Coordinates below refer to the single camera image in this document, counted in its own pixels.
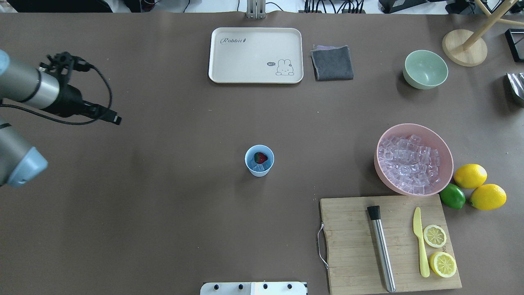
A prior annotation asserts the light blue plastic cup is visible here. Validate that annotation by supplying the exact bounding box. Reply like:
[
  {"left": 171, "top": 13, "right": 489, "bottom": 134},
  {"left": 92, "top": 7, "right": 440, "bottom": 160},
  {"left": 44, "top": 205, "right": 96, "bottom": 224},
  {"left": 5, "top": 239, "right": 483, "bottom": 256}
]
[{"left": 244, "top": 145, "right": 274, "bottom": 177}]

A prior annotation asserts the steel ice scoop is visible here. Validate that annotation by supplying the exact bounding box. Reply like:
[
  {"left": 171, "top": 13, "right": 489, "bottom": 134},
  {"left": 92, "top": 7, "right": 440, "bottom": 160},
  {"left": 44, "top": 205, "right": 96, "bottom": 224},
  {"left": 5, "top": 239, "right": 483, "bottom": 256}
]
[{"left": 506, "top": 73, "right": 524, "bottom": 108}]

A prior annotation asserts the cream rabbit tray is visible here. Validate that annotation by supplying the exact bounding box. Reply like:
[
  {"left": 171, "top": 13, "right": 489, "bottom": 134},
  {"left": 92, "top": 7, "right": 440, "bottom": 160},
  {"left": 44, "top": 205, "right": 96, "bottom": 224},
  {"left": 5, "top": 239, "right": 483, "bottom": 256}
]
[{"left": 208, "top": 27, "right": 304, "bottom": 84}]

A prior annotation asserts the green ceramic bowl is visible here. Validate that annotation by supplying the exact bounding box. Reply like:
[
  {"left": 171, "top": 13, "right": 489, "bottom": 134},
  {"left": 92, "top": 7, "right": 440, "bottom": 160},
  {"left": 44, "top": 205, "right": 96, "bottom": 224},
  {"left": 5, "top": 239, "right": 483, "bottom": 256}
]
[{"left": 402, "top": 50, "right": 449, "bottom": 90}]

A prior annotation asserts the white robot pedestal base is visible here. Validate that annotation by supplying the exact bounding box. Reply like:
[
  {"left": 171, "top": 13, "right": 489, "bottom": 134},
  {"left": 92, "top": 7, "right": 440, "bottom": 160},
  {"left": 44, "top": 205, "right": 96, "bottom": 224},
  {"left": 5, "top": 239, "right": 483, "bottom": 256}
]
[{"left": 200, "top": 281, "right": 308, "bottom": 295}]

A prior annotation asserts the yellow lemon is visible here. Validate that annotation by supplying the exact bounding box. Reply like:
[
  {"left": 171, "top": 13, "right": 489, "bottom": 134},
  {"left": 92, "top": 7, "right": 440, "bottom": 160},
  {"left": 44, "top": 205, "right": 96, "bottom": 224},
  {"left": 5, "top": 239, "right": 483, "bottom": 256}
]
[
  {"left": 469, "top": 184, "right": 507, "bottom": 211},
  {"left": 454, "top": 163, "right": 487, "bottom": 189}
]

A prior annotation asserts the grey folded cloth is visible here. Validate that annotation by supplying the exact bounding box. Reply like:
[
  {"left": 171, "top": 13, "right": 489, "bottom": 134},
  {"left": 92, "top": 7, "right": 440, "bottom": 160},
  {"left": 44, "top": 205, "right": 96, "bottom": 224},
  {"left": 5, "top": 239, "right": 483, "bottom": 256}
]
[{"left": 310, "top": 45, "right": 354, "bottom": 82}]

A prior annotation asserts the red strawberry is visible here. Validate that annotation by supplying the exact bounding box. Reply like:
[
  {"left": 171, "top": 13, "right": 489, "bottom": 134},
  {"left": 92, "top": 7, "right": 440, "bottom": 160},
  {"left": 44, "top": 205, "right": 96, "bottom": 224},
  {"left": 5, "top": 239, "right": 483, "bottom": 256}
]
[{"left": 254, "top": 152, "right": 268, "bottom": 163}]

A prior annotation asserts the wooden cup stand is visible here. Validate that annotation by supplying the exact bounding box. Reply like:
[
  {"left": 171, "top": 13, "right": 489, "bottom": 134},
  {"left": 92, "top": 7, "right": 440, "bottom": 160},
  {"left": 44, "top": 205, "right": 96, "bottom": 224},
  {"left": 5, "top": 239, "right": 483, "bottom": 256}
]
[{"left": 442, "top": 0, "right": 524, "bottom": 67}]

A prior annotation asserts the yellow plastic knife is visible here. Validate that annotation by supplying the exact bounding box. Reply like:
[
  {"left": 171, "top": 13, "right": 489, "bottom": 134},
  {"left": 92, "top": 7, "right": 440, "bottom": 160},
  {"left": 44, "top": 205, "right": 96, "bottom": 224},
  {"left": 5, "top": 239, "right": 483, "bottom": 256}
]
[{"left": 412, "top": 207, "right": 430, "bottom": 278}]

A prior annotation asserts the lemon half slice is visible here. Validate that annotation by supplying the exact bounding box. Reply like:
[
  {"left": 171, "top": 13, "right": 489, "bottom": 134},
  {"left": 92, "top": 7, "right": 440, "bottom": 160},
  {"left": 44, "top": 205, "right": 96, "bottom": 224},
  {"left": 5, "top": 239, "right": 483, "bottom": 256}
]
[{"left": 429, "top": 252, "right": 457, "bottom": 278}]

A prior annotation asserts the black gripper strawberry side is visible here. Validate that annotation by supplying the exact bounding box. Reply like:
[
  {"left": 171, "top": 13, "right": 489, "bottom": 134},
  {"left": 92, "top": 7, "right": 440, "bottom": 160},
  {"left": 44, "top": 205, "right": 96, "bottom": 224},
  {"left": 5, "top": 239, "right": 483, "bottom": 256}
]
[{"left": 40, "top": 52, "right": 122, "bottom": 125}]

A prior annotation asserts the clear ice cube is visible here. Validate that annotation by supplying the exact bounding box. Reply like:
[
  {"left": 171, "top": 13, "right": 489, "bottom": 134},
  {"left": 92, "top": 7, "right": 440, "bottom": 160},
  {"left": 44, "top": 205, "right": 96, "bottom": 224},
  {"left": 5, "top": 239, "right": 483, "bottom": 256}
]
[{"left": 251, "top": 163, "right": 270, "bottom": 172}]

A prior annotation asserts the green lime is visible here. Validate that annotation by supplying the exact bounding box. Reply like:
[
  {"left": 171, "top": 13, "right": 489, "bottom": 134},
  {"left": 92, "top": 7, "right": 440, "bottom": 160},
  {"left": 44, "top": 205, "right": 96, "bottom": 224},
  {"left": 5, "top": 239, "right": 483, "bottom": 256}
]
[{"left": 439, "top": 183, "right": 466, "bottom": 209}]

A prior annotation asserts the black mirrored tray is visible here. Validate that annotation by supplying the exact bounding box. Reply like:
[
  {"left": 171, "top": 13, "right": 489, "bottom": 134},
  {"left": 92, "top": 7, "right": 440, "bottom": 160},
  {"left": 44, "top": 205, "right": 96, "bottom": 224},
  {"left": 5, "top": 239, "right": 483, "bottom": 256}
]
[{"left": 504, "top": 28, "right": 524, "bottom": 62}]

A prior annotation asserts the steel muddler black tip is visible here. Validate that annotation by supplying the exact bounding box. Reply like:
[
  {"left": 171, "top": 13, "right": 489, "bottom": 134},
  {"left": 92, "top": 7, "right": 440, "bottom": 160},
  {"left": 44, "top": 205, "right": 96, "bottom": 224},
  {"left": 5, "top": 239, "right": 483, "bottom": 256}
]
[{"left": 367, "top": 205, "right": 396, "bottom": 293}]

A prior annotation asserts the pink bowl of ice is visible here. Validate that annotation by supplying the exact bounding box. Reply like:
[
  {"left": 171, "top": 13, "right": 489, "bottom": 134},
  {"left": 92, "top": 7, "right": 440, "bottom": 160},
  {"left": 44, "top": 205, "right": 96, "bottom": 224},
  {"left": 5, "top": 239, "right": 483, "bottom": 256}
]
[{"left": 374, "top": 123, "right": 454, "bottom": 196}]

